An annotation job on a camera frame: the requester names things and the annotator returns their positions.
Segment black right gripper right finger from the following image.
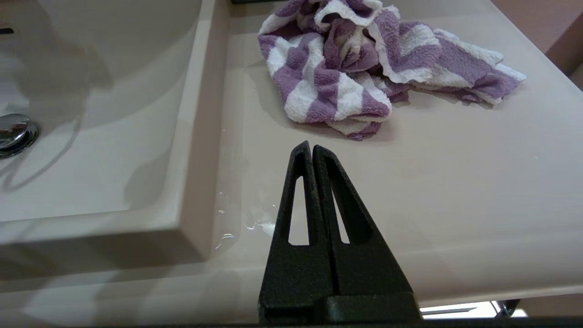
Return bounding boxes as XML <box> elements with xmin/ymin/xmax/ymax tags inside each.
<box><xmin>312</xmin><ymin>145</ymin><xmax>413</xmax><ymax>297</ymax></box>

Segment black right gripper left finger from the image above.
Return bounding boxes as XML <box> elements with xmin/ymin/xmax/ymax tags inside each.
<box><xmin>259</xmin><ymin>141</ymin><xmax>338</xmax><ymax>320</ymax></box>

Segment purple white striped towel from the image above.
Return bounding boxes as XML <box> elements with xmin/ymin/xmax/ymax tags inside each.
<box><xmin>257</xmin><ymin>0</ymin><xmax>527</xmax><ymax>141</ymax></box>

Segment white ceramic sink basin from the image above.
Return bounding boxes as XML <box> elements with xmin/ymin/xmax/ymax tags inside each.
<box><xmin>0</xmin><ymin>0</ymin><xmax>230</xmax><ymax>292</ymax></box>

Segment chrome drain stopper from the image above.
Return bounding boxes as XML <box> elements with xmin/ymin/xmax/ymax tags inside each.
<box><xmin>0</xmin><ymin>113</ymin><xmax>40</xmax><ymax>159</ymax></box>

